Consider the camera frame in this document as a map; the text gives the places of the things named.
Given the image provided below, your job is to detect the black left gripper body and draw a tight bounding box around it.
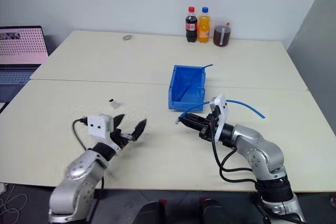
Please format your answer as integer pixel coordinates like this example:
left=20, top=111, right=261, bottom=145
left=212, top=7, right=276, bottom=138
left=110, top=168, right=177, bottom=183
left=109, top=128, right=133, bottom=150

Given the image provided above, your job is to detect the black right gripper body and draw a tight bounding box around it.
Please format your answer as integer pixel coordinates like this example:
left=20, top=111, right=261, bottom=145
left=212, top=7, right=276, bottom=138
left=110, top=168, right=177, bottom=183
left=198, top=108, right=221, bottom=142

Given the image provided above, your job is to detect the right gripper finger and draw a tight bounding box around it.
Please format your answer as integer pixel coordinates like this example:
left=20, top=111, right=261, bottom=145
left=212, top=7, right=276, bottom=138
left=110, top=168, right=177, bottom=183
left=183, top=113, right=211, bottom=123
left=179, top=116, right=209, bottom=131

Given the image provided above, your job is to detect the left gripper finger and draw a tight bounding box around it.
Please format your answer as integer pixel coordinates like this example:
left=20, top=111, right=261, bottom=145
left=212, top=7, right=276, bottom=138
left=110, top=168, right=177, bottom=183
left=113, top=114, right=126, bottom=131
left=131, top=118, right=148, bottom=141

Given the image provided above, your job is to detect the long curved blue cable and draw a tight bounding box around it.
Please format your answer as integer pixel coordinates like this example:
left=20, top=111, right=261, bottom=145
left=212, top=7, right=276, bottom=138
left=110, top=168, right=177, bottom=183
left=178, top=99, right=267, bottom=120

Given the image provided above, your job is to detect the blue plastic bin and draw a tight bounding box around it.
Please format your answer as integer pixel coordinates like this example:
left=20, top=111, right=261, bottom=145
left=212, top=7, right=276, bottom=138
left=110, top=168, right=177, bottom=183
left=168, top=64, right=207, bottom=111

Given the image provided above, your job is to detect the dark rounded shape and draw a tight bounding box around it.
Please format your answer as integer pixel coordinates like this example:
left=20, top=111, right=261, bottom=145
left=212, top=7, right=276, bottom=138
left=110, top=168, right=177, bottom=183
left=200, top=197, right=232, bottom=224
left=136, top=199, right=166, bottom=224

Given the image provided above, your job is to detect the plastic jar brown liquid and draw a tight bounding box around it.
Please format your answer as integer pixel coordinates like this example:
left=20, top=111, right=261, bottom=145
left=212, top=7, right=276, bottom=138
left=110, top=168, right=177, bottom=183
left=213, top=22, right=233, bottom=48

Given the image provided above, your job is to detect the orange soda bottle blue cap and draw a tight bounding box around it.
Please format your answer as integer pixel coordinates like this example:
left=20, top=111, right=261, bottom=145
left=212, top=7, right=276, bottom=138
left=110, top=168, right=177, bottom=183
left=197, top=6, right=211, bottom=44

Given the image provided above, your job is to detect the cola bottle red cap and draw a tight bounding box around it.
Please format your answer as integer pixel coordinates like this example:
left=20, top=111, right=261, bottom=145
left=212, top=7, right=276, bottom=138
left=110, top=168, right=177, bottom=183
left=185, top=6, right=198, bottom=43

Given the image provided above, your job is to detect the open laptop computer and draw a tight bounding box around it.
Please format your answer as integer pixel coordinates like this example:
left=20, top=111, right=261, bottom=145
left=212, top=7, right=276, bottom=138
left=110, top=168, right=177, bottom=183
left=0, top=25, right=51, bottom=103

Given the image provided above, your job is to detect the grey partition panel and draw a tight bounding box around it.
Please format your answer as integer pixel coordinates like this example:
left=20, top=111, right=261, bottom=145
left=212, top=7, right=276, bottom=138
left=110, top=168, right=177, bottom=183
left=286, top=0, right=336, bottom=142

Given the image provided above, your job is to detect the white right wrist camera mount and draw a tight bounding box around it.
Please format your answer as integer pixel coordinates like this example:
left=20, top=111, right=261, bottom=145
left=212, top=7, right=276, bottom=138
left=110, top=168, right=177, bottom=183
left=209, top=94, right=230, bottom=144

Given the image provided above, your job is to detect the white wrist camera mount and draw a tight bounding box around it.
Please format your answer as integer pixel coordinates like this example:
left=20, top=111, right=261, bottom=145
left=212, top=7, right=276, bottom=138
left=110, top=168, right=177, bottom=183
left=86, top=113, right=119, bottom=154
left=209, top=94, right=230, bottom=144

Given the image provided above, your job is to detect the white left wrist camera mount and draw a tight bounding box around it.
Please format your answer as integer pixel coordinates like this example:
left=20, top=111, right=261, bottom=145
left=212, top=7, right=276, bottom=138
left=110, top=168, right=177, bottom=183
left=86, top=113, right=119, bottom=154

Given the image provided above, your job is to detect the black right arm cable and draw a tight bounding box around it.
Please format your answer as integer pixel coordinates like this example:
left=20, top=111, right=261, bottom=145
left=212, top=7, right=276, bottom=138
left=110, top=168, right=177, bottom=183
left=211, top=126, right=264, bottom=183

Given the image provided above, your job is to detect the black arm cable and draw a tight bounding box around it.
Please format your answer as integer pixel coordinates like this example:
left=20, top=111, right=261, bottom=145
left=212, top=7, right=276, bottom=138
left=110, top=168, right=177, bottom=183
left=72, top=118, right=106, bottom=191
left=211, top=126, right=264, bottom=183

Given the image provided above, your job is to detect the straight blue cable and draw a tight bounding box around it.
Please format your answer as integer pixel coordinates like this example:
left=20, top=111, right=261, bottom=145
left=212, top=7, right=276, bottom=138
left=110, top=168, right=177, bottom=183
left=175, top=63, right=214, bottom=102

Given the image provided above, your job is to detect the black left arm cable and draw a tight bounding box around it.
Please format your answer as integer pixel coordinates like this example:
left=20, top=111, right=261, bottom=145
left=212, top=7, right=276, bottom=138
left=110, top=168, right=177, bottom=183
left=72, top=118, right=106, bottom=191

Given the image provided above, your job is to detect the white floor cable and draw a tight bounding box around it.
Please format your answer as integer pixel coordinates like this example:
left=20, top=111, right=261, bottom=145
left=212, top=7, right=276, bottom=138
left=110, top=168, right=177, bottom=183
left=0, top=182, right=28, bottom=217

